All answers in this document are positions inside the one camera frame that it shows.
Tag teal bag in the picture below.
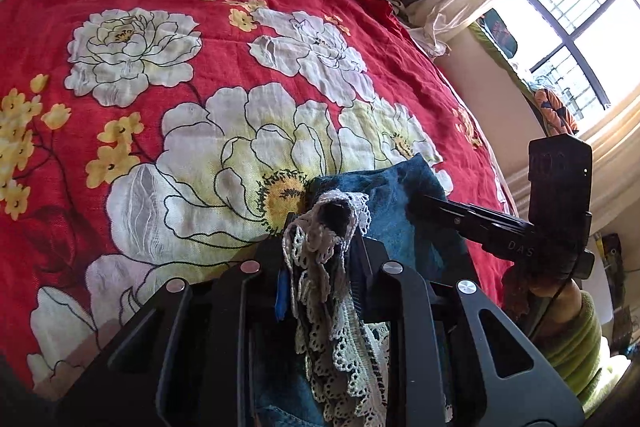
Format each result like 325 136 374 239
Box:
487 8 519 58

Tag barred window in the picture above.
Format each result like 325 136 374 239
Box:
517 0 640 112

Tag black cable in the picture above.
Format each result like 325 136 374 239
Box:
527 252 588 340

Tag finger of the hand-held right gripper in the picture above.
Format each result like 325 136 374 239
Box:
420 196 532 228
440 213 538 242

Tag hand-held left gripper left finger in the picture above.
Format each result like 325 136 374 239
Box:
55 212 301 427

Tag blue pants with lace trim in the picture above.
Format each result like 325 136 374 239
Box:
250 154 468 427

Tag person's right hand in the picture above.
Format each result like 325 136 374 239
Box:
502 264 583 324

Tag orange patterned cloth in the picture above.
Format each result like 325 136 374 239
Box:
532 87 579 136

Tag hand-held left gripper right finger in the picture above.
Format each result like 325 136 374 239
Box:
350 237 586 427

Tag white crumpled cloth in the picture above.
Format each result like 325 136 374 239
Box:
410 19 453 58

